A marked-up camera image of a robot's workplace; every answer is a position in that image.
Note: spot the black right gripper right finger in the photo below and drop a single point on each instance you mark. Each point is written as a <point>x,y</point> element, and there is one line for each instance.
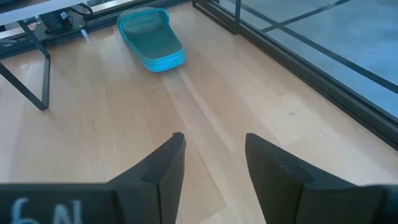
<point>280,186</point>

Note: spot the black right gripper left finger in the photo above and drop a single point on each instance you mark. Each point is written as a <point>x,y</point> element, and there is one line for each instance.
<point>155,193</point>

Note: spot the green slide sandal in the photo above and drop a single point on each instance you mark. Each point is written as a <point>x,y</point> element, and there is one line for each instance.
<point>152,40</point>

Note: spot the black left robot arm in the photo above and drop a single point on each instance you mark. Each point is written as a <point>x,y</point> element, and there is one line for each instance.
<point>59,20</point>

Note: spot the black floor tape strip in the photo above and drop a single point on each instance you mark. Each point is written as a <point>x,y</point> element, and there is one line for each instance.
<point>311,14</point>
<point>342,59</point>

